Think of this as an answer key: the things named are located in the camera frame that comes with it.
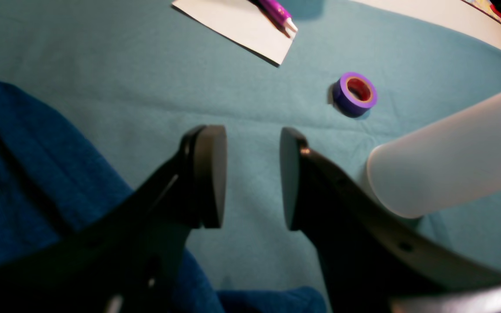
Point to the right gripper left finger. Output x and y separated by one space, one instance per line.
128 261

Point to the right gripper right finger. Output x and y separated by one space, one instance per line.
371 262

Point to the dark blue t-shirt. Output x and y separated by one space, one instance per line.
54 184

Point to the white translucent cup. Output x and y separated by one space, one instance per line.
447 163

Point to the purple tape roll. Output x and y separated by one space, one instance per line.
353 94

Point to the light blue table cloth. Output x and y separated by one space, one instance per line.
134 75

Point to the pink marker pen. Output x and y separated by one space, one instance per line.
281 18

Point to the white paper card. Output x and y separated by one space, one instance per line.
243 22

